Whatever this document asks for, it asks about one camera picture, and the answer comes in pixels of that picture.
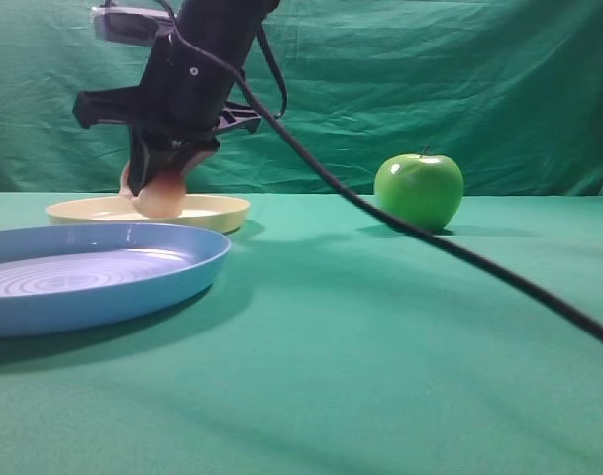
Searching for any yellow plate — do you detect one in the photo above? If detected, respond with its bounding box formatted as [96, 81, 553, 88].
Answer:
[46, 194, 251, 234]

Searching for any red yellow round bread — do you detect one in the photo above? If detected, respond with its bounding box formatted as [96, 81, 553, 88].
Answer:
[119, 161, 189, 219]

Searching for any green tablecloth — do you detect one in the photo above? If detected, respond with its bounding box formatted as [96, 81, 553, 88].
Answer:
[0, 195, 603, 474]

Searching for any blue plate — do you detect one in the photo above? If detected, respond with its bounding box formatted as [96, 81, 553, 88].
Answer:
[0, 222, 231, 337]

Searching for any green backdrop cloth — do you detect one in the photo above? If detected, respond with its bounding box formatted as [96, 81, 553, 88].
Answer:
[0, 1, 603, 195]

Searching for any green apple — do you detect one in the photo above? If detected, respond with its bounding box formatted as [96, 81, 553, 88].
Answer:
[373, 150, 464, 232]

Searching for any black cable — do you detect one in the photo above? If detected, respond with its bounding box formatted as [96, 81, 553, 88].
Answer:
[156, 0, 603, 348]

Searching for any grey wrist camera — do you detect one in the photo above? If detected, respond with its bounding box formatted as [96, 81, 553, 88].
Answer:
[90, 1, 173, 48]

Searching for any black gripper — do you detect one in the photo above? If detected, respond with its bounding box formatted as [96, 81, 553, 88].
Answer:
[73, 1, 279, 197]

